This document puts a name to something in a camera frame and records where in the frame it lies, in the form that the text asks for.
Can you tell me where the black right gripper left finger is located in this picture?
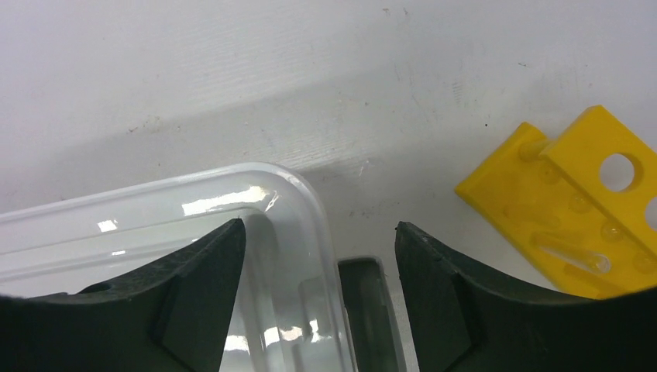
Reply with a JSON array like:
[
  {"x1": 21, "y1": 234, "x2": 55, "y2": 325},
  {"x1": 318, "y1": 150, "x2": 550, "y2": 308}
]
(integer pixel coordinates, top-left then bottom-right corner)
[{"x1": 1, "y1": 219, "x2": 246, "y2": 371}]

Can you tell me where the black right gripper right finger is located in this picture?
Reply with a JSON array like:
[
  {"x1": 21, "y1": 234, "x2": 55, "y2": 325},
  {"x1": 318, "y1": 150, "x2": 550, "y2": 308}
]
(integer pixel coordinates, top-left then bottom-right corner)
[{"x1": 395, "y1": 222, "x2": 656, "y2": 371}]

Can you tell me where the beige plastic tub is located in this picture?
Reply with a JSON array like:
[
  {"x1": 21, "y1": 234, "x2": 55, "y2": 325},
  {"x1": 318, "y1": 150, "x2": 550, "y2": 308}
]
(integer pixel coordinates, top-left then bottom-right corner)
[{"x1": 338, "y1": 257, "x2": 407, "y2": 371}]

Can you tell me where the white plastic tub lid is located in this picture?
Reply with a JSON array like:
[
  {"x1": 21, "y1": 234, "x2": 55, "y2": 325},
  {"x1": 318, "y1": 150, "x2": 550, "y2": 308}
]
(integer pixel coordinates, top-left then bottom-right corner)
[{"x1": 1, "y1": 163, "x2": 356, "y2": 371}]

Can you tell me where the small frosted test tube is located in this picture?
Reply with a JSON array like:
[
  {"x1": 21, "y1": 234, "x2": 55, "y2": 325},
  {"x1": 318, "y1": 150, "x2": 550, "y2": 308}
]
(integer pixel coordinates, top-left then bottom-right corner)
[{"x1": 531, "y1": 232, "x2": 612, "y2": 274}]

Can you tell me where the yellow test tube rack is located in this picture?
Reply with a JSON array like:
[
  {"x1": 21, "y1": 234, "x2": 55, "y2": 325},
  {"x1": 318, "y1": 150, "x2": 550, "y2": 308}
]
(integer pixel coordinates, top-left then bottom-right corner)
[{"x1": 455, "y1": 105, "x2": 656, "y2": 299}]

